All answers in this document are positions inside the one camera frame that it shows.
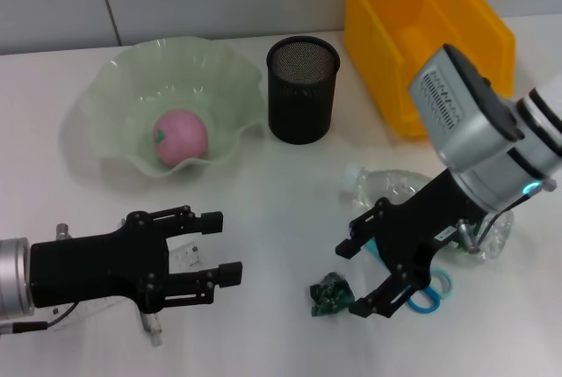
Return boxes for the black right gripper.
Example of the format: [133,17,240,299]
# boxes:
[335,168,489,319]

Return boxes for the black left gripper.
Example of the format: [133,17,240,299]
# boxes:
[28,204,244,313]

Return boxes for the green plastic wrapper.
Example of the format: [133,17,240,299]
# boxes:
[308,271,355,317]

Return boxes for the blue scissors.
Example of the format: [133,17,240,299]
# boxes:
[362,236,453,313]

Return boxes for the clear plastic water bottle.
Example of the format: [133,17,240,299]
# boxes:
[340,164,515,264]

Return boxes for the pink peach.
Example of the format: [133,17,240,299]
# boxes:
[152,109,209,167]

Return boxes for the transparent plastic ruler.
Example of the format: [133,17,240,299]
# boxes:
[52,239,206,330]

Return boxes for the black mesh pen holder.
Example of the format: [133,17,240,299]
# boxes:
[265,36,342,145]

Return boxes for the green glass fruit plate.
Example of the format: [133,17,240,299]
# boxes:
[81,36,267,180]

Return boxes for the yellow plastic bin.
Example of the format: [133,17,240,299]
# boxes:
[341,0,517,139]

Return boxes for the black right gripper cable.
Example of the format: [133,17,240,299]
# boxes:
[456,178,557,256]

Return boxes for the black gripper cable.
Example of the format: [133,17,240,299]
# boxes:
[456,178,557,256]
[0,222,81,335]

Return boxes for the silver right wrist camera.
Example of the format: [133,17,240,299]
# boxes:
[407,42,526,176]

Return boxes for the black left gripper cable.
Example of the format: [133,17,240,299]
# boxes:
[0,222,81,335]

